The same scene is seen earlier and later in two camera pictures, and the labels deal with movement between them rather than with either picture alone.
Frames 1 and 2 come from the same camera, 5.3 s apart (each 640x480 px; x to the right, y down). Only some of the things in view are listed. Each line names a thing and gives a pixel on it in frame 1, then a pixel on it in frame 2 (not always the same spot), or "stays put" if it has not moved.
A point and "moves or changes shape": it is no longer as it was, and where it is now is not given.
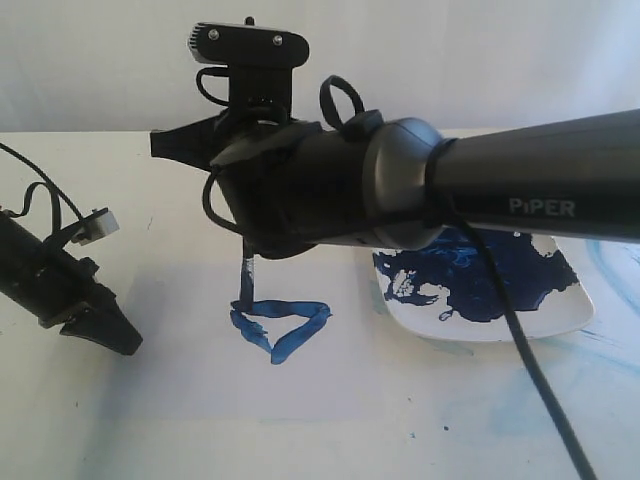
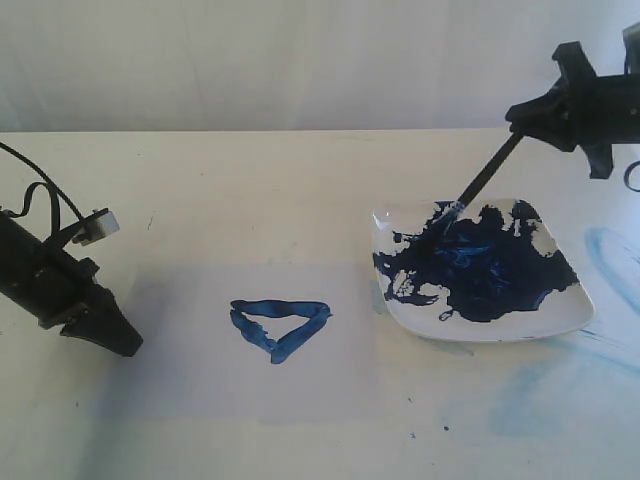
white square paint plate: [439, 288] stays put
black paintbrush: [247, 275] moves or changes shape
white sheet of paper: [312, 349] stays put
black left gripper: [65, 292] stays put
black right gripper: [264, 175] → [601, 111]
